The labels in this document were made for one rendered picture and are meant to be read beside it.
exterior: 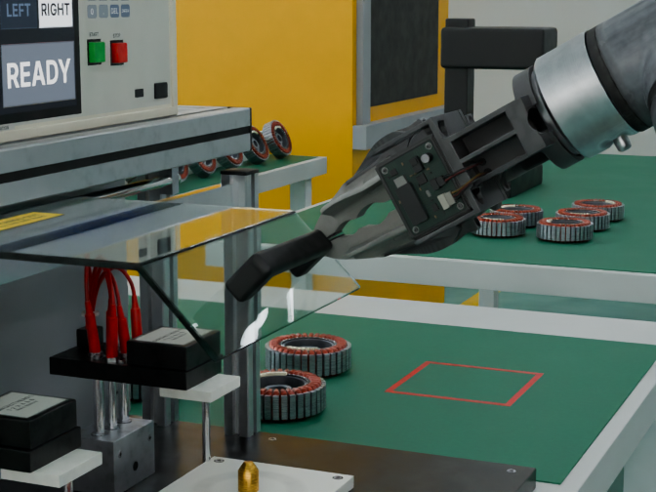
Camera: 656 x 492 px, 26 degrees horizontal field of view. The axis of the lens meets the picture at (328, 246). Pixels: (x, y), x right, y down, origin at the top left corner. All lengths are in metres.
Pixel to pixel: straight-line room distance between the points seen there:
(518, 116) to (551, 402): 0.85
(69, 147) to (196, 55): 3.75
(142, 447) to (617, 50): 0.68
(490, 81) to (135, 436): 5.21
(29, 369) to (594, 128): 0.71
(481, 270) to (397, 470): 1.22
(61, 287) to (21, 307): 0.07
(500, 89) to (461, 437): 4.94
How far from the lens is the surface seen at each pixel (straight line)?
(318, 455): 1.46
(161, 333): 1.34
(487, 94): 6.49
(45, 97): 1.22
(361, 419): 1.65
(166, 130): 1.34
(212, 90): 4.92
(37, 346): 1.45
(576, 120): 0.92
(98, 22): 1.29
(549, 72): 0.93
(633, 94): 0.91
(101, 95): 1.30
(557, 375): 1.85
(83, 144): 1.22
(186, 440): 1.51
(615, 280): 2.55
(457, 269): 2.62
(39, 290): 1.45
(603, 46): 0.92
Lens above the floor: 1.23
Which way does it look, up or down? 10 degrees down
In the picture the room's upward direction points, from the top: straight up
